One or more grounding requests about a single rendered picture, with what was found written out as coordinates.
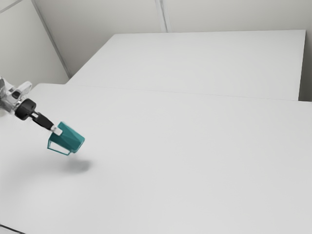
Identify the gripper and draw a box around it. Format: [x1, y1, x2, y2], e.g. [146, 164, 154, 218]
[15, 98, 62, 136]

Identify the teal faceted mug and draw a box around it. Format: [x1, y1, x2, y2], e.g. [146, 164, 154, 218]
[47, 121, 86, 156]

